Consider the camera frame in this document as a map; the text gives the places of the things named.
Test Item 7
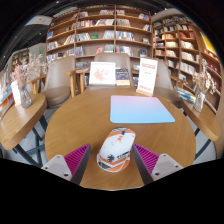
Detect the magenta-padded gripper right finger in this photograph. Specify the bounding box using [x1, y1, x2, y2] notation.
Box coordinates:
[131, 143, 184, 186]

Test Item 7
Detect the curved wooden bookshelf with books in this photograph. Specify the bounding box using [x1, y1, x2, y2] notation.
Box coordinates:
[151, 13, 224, 114]

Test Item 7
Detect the white and orange computer mouse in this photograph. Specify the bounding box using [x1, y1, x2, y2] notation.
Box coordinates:
[96, 127, 137, 173]

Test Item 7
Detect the brown armchair with wooden arms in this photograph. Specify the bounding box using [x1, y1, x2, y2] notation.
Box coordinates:
[28, 55, 81, 109]
[75, 52, 135, 93]
[154, 59, 188, 108]

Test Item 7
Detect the white sign on wooden base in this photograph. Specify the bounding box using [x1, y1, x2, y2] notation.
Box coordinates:
[135, 57, 159, 98]

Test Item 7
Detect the distant wooden bookshelf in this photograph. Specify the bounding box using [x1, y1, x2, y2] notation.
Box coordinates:
[9, 48, 31, 73]

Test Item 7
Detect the dark blue book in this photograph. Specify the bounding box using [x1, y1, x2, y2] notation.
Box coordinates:
[115, 68, 131, 87]

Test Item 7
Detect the stack of wrapped books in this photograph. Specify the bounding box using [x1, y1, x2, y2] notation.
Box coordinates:
[174, 86, 198, 104]

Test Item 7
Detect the round wooden side table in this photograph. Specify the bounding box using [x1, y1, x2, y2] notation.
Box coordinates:
[0, 93, 48, 168]
[181, 99, 223, 161]

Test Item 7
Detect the small white card sign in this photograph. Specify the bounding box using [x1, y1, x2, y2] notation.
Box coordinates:
[10, 79, 23, 107]

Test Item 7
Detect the white framed floral picture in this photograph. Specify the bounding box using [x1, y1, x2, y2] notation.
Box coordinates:
[88, 61, 117, 87]

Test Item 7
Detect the wide wooden bookshelf with books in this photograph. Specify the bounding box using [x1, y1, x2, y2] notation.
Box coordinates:
[44, 4, 154, 68]

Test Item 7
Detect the colourful book display shelf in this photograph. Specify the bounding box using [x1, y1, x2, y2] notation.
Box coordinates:
[0, 68, 16, 118]

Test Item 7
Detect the pink-blue gradient mouse pad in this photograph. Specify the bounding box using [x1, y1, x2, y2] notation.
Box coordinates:
[109, 94, 176, 125]

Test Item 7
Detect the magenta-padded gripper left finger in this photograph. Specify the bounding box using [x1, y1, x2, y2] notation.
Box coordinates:
[41, 143, 92, 186]

